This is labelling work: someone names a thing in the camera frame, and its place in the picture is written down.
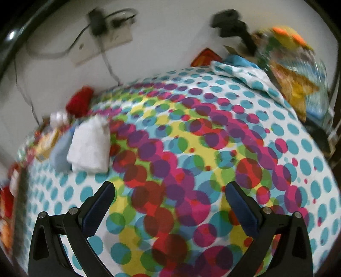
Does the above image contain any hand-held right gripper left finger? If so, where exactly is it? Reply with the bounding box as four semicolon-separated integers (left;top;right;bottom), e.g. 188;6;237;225
29;181;116;277

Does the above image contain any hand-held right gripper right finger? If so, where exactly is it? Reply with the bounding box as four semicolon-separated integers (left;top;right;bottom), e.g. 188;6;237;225
225;181;314;277

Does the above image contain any white folded cloth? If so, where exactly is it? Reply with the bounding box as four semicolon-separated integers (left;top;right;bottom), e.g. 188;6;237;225
66;116;111;173

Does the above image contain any grey-blue cloth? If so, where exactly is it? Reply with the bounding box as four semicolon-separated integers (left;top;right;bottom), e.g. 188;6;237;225
51;128;76;172

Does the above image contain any pale grey cloth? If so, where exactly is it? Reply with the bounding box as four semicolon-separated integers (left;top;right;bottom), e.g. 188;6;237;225
9;168;21;195

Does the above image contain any red folded cloth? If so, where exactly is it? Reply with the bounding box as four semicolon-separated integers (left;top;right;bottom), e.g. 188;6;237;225
0;186;14;219

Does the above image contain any polka dot bedsheet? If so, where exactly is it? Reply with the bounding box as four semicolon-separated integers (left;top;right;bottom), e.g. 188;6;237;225
16;60;339;277

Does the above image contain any small white cloth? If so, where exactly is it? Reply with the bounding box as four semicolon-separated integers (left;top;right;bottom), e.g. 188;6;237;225
50;111;70;127

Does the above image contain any orange cloth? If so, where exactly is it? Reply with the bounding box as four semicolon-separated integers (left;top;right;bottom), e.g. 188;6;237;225
0;217;13;252

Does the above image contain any red bundled cloth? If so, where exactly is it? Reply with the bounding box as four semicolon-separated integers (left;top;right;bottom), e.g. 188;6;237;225
66;86;94;118

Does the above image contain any clutter of packets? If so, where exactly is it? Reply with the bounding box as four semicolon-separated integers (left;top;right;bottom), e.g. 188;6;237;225
252;25;335;123

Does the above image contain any bright blue cloth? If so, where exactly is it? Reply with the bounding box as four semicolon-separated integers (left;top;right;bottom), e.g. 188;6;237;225
222;55;257;68

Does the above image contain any red small packet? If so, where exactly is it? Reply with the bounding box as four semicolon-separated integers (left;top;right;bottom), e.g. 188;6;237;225
190;48;223;67

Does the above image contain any black power adapter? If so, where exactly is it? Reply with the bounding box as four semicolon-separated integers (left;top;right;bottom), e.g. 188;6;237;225
89;8;107;35

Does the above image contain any black stand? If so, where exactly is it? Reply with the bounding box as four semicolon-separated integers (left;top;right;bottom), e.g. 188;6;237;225
210;9;256;55

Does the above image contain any thin dark cable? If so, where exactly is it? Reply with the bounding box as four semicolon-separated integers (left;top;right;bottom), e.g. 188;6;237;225
14;56;40;126

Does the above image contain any grey hanging cable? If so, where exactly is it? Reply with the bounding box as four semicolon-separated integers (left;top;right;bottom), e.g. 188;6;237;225
100;50;121;86

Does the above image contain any white wall outlet plate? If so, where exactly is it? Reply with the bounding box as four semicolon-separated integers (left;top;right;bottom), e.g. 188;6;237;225
73;27;134;67

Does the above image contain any black power cable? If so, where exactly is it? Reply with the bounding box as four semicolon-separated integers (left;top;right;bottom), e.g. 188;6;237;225
25;8;137;58

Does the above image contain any black wall television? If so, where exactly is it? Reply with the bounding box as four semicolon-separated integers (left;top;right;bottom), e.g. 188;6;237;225
0;0;59;78

